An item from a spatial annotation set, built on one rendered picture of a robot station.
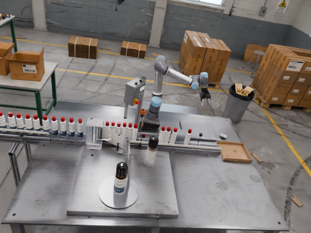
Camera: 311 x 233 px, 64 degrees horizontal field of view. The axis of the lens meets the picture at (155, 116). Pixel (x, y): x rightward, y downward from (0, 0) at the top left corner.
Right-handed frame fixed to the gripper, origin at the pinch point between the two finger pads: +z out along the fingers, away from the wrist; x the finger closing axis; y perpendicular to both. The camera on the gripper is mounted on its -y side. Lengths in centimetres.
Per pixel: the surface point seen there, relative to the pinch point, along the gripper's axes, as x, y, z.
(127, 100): 86, -22, -31
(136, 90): 77, -28, -41
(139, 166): 87, -48, 21
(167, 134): 53, -27, 9
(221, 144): -8.0, -20.4, 40.2
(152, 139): 74, -54, -6
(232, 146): -19, -24, 44
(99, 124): 113, -29, -17
